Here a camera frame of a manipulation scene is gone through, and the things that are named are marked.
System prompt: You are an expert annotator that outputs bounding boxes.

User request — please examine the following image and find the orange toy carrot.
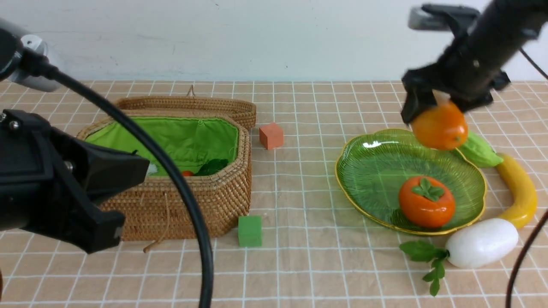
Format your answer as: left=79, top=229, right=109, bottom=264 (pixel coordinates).
left=181, top=159, right=229, bottom=177

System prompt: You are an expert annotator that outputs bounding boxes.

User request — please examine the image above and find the woven wicker basket lid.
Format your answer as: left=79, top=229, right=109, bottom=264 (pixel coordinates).
left=115, top=86, right=256, bottom=130

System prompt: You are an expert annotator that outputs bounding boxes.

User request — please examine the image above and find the green glass leaf plate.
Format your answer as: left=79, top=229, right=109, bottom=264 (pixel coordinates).
left=334, top=129, right=487, bottom=236

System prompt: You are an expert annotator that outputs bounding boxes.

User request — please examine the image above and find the checkered beige tablecloth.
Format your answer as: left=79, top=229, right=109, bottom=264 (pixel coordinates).
left=0, top=80, right=548, bottom=308

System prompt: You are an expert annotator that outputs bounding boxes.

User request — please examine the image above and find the woven wicker basket green lining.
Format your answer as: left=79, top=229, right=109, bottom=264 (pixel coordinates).
left=76, top=114, right=253, bottom=242

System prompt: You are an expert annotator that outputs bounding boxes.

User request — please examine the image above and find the black left camera cable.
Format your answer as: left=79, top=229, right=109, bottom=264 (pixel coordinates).
left=19, top=47, right=214, bottom=308

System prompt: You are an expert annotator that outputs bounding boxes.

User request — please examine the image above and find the yellow toy banana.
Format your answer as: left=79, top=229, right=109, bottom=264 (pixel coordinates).
left=496, top=153, right=538, bottom=229

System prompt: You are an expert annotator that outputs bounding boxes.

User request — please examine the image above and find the orange toy persimmon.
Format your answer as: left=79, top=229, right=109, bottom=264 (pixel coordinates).
left=399, top=176, right=456, bottom=229

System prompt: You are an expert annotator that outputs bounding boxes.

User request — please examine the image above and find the orange yellow toy mango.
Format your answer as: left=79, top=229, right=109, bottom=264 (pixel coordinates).
left=410, top=100, right=468, bottom=151

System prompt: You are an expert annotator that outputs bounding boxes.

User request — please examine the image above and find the green toy bitter gourd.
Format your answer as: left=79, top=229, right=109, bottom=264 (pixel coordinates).
left=457, top=131, right=503, bottom=168

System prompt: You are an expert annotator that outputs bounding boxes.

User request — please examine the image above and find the white toy radish with leaves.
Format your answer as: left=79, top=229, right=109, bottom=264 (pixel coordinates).
left=399, top=218, right=519, bottom=297

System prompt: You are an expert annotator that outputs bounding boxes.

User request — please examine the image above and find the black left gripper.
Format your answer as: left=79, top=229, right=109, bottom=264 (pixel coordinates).
left=1, top=109, right=149, bottom=240

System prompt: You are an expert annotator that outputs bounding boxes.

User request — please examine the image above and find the green foam cube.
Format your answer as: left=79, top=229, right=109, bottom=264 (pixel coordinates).
left=238, top=215, right=262, bottom=247

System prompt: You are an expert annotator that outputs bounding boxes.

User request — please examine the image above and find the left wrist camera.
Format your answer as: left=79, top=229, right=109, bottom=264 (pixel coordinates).
left=0, top=19, right=65, bottom=93

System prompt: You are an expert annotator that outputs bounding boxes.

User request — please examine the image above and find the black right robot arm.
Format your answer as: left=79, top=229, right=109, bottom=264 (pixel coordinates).
left=401, top=0, right=548, bottom=125

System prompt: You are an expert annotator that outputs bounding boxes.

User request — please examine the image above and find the orange foam cube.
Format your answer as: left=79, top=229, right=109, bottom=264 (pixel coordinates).
left=259, top=122, right=284, bottom=150

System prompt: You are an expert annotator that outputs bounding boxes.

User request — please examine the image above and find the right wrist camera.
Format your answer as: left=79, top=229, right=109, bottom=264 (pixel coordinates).
left=407, top=3, right=481, bottom=35

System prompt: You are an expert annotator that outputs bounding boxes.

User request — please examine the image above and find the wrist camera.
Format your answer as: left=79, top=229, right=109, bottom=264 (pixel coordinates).
left=407, top=3, right=481, bottom=35
left=0, top=19, right=65, bottom=93

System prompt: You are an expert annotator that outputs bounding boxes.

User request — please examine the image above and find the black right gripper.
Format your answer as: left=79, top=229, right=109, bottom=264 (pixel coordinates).
left=401, top=35, right=512, bottom=125

